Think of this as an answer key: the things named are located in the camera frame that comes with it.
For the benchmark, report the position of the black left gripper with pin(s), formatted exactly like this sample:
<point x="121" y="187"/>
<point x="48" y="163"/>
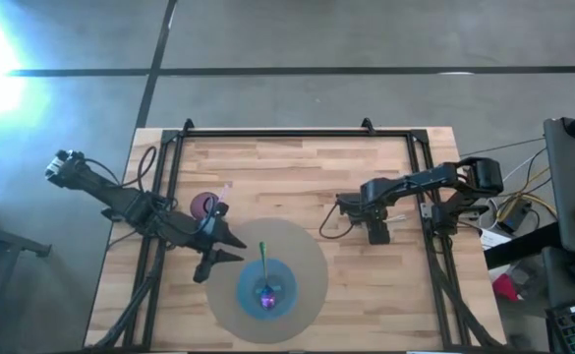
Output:
<point x="189" y="233"/>

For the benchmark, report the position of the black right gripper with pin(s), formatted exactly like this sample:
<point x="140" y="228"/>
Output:
<point x="375" y="206"/>

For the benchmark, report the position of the purple faceted plastic tumbler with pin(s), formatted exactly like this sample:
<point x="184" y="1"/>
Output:
<point x="201" y="204"/>

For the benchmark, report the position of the pink drinking straw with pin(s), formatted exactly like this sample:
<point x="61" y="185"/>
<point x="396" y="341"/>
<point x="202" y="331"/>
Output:
<point x="224" y="192"/>

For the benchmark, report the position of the blue plastic bowl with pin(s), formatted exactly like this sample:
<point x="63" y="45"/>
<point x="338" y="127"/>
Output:
<point x="287" y="290"/>

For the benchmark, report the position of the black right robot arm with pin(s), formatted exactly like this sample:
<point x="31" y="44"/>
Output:
<point x="444" y="177"/>

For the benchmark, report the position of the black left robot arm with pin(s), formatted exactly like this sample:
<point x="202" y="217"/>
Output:
<point x="115" y="199"/>

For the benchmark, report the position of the round grey leather placemat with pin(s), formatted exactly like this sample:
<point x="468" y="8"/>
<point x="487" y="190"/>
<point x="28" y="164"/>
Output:
<point x="306" y="255"/>

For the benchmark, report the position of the white paper sheets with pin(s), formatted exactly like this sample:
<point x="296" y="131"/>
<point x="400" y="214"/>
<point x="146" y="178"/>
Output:
<point x="493" y="240"/>

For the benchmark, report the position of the black power supply box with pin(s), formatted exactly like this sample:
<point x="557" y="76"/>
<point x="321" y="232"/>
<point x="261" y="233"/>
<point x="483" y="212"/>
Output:
<point x="513" y="218"/>

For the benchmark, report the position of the red object on floor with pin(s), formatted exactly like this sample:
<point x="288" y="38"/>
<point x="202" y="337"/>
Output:
<point x="504" y="287"/>

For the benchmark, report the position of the black floor stand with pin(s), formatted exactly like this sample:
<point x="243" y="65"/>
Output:
<point x="2" y="241"/>

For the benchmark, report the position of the black aluminium table frame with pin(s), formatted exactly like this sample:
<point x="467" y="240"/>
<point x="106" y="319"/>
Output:
<point x="292" y="133"/>

